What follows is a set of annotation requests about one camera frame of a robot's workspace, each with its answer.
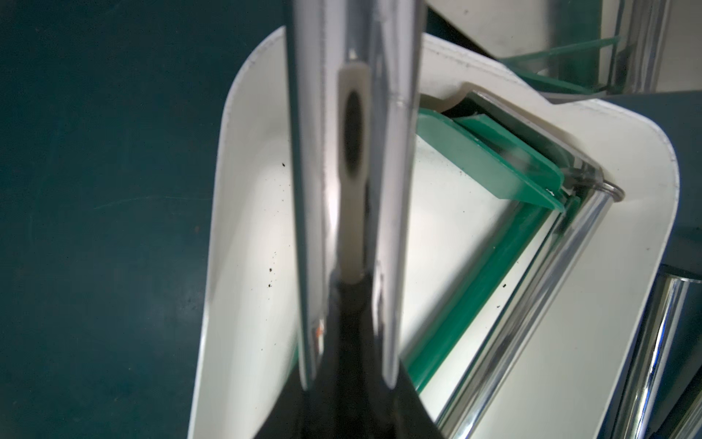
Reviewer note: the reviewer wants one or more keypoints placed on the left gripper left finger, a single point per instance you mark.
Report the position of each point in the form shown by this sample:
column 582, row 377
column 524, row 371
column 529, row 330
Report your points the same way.
column 285, row 421

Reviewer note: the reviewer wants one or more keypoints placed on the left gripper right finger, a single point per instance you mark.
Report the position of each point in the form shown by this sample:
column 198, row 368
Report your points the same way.
column 410, row 419

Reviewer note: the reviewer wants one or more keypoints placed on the green hoe red grip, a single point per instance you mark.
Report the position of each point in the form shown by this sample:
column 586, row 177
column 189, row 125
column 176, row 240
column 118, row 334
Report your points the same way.
column 495, row 158
column 475, row 287

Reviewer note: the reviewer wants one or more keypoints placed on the white storage box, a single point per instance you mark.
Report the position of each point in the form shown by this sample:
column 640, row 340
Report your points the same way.
column 561, row 384

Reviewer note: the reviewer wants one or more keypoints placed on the green table mat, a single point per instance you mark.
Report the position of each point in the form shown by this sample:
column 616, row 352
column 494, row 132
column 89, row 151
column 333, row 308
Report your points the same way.
column 111, row 114

